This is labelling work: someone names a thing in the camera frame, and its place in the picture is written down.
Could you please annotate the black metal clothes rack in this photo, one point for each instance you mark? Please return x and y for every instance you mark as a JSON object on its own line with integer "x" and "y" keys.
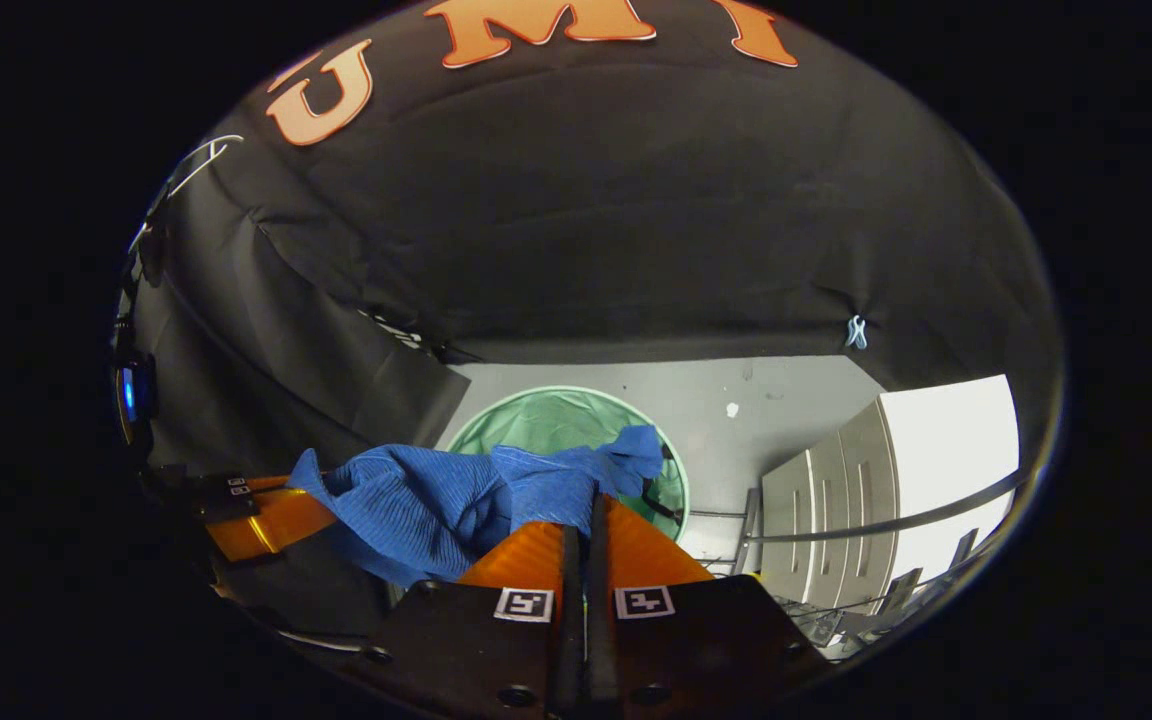
{"x": 886, "y": 522}

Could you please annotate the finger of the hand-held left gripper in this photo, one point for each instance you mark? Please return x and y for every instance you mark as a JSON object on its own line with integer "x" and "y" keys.
{"x": 226, "y": 505}
{"x": 196, "y": 481}

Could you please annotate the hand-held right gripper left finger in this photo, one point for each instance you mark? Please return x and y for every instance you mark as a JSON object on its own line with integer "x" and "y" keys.
{"x": 466, "y": 650}

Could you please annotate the black backdrop cloth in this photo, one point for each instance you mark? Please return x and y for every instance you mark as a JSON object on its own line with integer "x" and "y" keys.
{"x": 586, "y": 220}

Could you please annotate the white drawer cabinet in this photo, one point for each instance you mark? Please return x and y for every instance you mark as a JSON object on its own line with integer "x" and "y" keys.
{"x": 946, "y": 450}

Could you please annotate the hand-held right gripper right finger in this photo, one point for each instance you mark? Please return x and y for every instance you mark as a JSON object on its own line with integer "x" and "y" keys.
{"x": 706, "y": 650}

